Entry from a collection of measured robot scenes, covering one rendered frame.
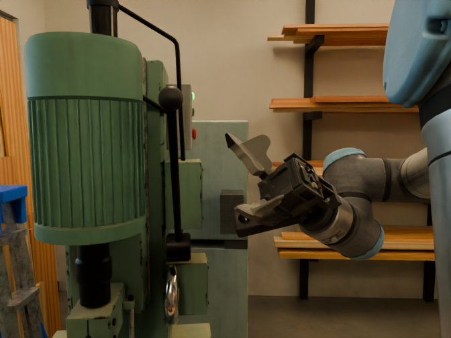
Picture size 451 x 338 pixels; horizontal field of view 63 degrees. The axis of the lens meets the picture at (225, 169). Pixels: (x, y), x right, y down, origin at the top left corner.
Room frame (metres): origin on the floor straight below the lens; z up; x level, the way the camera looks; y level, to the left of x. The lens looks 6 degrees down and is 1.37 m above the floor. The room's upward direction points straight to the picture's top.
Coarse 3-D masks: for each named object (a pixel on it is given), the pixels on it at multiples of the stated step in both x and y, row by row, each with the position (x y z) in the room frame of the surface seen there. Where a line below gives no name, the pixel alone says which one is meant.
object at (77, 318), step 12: (120, 288) 0.67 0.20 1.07; (120, 300) 0.65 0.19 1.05; (72, 312) 0.58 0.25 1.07; (84, 312) 0.58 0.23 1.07; (96, 312) 0.58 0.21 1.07; (108, 312) 0.58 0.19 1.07; (120, 312) 0.65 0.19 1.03; (72, 324) 0.56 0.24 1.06; (84, 324) 0.56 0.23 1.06; (96, 324) 0.56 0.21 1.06; (108, 324) 0.56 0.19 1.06; (120, 324) 0.64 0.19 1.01; (72, 336) 0.56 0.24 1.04; (84, 336) 0.56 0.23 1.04; (96, 336) 0.56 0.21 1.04; (108, 336) 0.56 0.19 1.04
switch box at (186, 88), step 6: (168, 84) 0.89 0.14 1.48; (174, 84) 0.89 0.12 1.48; (186, 84) 0.89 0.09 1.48; (186, 90) 0.89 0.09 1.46; (186, 96) 0.89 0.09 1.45; (186, 102) 0.89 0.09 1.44; (186, 108) 0.89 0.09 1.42; (186, 114) 0.89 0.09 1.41; (186, 120) 0.89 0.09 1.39; (186, 126) 0.89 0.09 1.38; (186, 132) 0.89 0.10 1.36; (186, 138) 0.89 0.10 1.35; (168, 144) 0.89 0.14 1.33; (186, 144) 0.89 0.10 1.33
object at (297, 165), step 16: (288, 160) 0.59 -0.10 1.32; (304, 160) 0.59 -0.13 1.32; (272, 176) 0.59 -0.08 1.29; (288, 176) 0.57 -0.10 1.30; (304, 176) 0.54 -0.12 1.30; (272, 192) 0.57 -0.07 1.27; (288, 192) 0.54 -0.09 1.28; (304, 192) 0.55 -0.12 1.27; (320, 192) 0.56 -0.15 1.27; (336, 192) 0.61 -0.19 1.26; (288, 208) 0.57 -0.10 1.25; (304, 208) 0.57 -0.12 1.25; (320, 208) 0.61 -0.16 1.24; (304, 224) 0.62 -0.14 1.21; (320, 224) 0.60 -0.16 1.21
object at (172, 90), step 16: (160, 96) 0.51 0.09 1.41; (176, 96) 0.50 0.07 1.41; (176, 112) 0.53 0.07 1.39; (176, 128) 0.55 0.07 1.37; (176, 144) 0.57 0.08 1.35; (176, 160) 0.59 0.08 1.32; (176, 176) 0.61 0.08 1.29; (176, 192) 0.64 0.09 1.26; (176, 208) 0.66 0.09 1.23; (176, 224) 0.70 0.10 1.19; (176, 240) 0.73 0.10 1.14; (176, 256) 0.73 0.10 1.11
